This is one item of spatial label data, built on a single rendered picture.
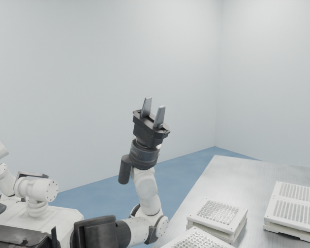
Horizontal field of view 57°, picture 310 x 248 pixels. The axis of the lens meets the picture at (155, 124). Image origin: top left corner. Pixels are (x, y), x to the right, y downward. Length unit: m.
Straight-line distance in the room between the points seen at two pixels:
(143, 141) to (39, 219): 0.39
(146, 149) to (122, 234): 0.26
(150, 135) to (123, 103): 3.43
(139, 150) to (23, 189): 0.37
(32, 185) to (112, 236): 0.28
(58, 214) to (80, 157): 3.10
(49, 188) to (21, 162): 2.87
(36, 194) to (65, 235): 0.14
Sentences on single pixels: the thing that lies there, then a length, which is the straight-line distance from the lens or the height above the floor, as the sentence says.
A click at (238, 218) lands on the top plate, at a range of 1.57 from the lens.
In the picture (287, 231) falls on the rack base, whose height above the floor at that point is 0.92.
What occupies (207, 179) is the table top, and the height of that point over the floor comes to 0.89.
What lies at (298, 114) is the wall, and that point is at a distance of 4.84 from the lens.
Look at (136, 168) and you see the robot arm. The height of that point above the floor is 1.43.
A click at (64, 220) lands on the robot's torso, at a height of 1.29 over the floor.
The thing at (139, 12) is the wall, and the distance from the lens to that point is 4.35.
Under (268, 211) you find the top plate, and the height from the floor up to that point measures 0.97.
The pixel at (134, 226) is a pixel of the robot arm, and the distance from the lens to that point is 0.98.
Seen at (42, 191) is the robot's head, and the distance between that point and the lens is 0.91.
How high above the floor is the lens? 1.76
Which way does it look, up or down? 13 degrees down
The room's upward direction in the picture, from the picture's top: straight up
